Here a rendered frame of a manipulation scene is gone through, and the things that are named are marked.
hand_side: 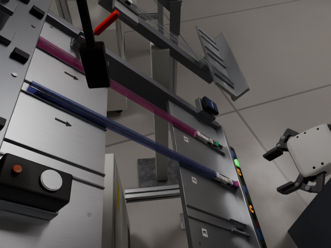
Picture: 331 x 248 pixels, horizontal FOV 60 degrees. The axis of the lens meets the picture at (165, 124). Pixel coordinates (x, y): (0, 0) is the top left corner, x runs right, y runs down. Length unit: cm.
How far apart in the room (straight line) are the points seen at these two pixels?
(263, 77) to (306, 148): 161
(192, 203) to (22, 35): 40
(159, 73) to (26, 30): 63
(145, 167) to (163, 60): 78
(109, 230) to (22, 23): 53
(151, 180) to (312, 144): 103
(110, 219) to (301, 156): 49
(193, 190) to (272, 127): 137
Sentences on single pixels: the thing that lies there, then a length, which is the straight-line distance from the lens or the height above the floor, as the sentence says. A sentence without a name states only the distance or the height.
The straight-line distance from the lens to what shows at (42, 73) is 50.
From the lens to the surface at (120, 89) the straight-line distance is 58.
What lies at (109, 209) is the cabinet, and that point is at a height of 62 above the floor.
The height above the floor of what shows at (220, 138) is 73.
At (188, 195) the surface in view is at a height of 84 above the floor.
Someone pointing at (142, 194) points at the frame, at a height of 32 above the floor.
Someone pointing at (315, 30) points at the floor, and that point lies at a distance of 302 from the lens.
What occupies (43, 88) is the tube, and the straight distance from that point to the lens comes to 46.
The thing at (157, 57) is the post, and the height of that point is 79.
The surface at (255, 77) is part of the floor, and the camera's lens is 224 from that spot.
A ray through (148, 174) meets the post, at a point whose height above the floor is 1.
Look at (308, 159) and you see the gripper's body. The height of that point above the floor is 84.
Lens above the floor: 134
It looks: 48 degrees down
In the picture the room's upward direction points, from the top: straight up
